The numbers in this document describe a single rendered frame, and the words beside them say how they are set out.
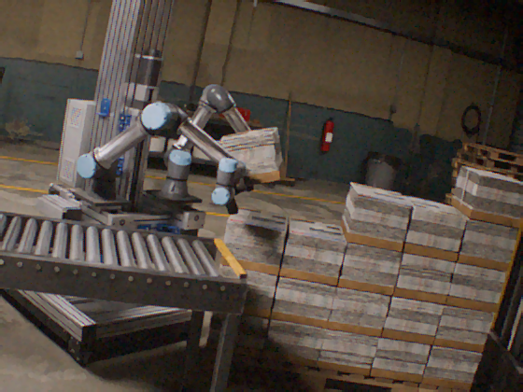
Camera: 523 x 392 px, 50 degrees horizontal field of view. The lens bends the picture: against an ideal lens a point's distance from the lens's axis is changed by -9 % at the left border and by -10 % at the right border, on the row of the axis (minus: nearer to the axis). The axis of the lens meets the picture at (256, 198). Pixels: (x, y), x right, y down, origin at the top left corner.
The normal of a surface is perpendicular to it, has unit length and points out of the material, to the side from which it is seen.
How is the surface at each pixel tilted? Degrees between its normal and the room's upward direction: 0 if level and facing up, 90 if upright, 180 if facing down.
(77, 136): 90
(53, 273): 90
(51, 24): 90
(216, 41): 90
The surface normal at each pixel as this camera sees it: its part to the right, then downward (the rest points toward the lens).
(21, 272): 0.26, 0.23
